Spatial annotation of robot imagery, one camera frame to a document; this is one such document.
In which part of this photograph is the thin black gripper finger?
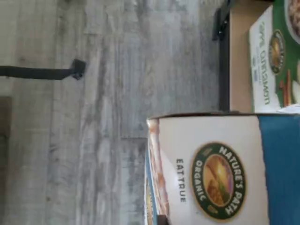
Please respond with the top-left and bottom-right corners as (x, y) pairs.
(0, 60), (86, 81)
(157, 214), (170, 225)

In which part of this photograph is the green apple cinnamon oatmeal box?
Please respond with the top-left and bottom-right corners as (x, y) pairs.
(248, 0), (300, 113)

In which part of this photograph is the blue flax plus oatmeal box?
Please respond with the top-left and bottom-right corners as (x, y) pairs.
(144, 105), (300, 225)

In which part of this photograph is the black metal shelf rack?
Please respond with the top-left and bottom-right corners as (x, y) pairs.
(212, 0), (258, 115)

